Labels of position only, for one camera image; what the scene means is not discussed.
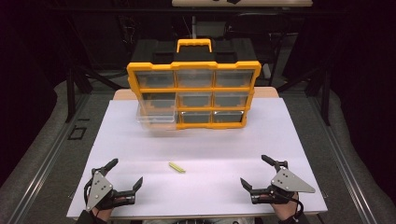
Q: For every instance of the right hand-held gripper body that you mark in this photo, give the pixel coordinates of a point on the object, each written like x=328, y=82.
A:
x=288, y=181

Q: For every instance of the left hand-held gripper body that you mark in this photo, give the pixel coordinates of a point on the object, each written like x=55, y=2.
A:
x=99, y=186

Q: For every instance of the small yellow-green stick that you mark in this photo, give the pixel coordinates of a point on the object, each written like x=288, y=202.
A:
x=177, y=167

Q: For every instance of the clear plastic drawer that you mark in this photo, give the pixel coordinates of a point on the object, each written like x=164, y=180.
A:
x=155, y=119

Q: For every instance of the person's left hand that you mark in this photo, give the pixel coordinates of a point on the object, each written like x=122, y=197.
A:
x=102, y=213

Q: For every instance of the person's right hand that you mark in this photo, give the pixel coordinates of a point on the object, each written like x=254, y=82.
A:
x=287, y=209

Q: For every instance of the black metal stand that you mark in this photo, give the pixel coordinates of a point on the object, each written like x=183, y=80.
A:
x=325, y=96
x=71, y=93

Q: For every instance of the yellow and black organizer case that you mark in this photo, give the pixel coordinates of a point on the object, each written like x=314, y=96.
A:
x=194, y=90

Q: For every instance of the black chair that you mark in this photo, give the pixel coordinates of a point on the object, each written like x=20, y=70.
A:
x=258, y=34

